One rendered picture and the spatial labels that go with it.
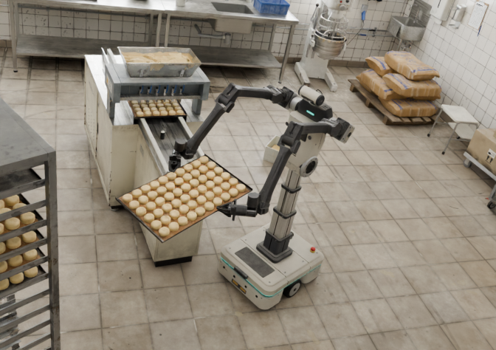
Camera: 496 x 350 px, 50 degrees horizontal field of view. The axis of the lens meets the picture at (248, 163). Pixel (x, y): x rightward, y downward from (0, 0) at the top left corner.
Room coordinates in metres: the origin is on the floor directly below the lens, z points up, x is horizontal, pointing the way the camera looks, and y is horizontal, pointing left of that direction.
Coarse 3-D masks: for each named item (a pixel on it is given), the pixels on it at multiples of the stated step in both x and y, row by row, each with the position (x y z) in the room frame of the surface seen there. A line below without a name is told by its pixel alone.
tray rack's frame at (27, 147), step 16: (0, 112) 1.60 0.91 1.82; (0, 128) 1.50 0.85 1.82; (16, 128) 1.52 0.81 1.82; (32, 128) 1.54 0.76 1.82; (0, 144) 1.41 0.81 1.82; (16, 144) 1.43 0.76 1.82; (32, 144) 1.45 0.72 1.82; (48, 144) 1.47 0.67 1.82; (0, 160) 1.32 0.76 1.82; (16, 160) 1.34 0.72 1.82; (32, 160) 1.38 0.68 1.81
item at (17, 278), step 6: (30, 270) 1.43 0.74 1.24; (36, 270) 1.44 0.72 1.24; (12, 276) 1.39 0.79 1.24; (18, 276) 1.39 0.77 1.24; (30, 276) 1.42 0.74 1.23; (0, 282) 1.35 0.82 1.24; (6, 282) 1.35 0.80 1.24; (12, 282) 1.37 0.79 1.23; (18, 282) 1.38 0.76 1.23; (0, 288) 1.33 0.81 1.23; (6, 288) 1.34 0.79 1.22
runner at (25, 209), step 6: (30, 204) 1.40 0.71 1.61; (36, 204) 1.41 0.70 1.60; (42, 204) 1.43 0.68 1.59; (12, 210) 1.35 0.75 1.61; (18, 210) 1.36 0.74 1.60; (24, 210) 1.38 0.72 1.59; (30, 210) 1.39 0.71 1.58; (0, 216) 1.31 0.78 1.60; (6, 216) 1.33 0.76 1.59; (12, 216) 1.34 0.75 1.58
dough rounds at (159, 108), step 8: (136, 104) 3.54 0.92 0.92; (144, 104) 3.56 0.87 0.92; (152, 104) 3.59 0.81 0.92; (160, 104) 3.62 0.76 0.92; (168, 104) 3.65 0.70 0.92; (176, 104) 3.68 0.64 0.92; (136, 112) 3.45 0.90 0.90; (144, 112) 3.48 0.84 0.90; (152, 112) 3.50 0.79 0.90; (160, 112) 3.53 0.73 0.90; (168, 112) 3.55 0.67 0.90; (176, 112) 3.56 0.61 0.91; (184, 112) 3.61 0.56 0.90
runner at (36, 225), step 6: (36, 222) 1.41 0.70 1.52; (42, 222) 1.43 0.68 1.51; (18, 228) 1.36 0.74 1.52; (24, 228) 1.38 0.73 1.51; (30, 228) 1.39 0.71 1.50; (36, 228) 1.41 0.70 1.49; (6, 234) 1.33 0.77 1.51; (12, 234) 1.34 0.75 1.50; (18, 234) 1.36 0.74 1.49; (0, 240) 1.31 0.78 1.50
